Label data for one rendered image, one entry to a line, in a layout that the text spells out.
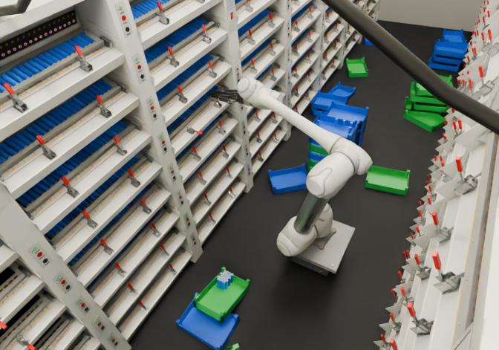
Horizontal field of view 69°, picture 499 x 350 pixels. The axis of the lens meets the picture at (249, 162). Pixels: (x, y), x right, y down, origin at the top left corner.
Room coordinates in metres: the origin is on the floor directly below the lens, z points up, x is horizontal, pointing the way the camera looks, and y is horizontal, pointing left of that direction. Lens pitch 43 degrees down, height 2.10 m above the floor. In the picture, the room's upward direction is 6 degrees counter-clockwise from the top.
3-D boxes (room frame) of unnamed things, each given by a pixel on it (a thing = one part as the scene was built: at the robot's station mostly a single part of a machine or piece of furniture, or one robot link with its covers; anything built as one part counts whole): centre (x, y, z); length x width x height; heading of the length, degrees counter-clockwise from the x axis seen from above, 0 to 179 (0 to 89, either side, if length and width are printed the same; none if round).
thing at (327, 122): (2.07, -0.64, 0.44); 0.30 x 0.20 x 0.08; 58
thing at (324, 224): (1.31, -0.37, 0.39); 0.18 x 0.16 x 0.22; 129
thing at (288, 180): (1.98, -0.30, 0.04); 0.30 x 0.20 x 0.08; 96
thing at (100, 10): (1.43, 0.49, 0.88); 0.20 x 0.09 x 1.76; 56
